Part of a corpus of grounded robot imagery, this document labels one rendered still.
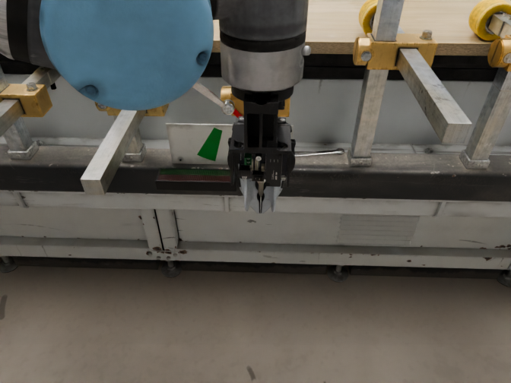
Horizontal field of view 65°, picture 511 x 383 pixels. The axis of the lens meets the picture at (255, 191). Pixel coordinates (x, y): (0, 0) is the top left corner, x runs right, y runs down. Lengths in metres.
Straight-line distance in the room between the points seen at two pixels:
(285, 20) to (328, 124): 0.71
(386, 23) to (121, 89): 0.59
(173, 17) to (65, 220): 1.33
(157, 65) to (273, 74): 0.20
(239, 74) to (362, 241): 1.09
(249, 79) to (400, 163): 0.58
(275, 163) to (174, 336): 1.04
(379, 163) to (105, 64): 0.75
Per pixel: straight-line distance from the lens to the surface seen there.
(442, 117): 0.58
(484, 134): 0.94
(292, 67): 0.43
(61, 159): 0.99
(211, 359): 1.38
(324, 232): 1.39
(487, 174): 0.99
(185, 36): 0.24
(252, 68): 0.41
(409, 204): 1.04
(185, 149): 0.87
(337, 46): 0.97
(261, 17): 0.40
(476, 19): 1.07
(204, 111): 1.07
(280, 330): 1.42
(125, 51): 0.24
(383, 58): 0.78
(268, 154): 0.46
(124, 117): 0.77
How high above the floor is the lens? 1.22
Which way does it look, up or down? 40 degrees down
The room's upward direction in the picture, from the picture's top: straight up
